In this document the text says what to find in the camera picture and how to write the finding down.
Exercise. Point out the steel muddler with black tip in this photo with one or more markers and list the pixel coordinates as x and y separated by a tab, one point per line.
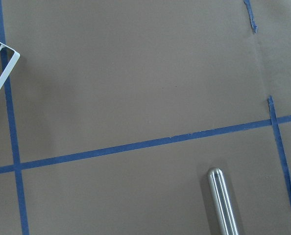
222	202

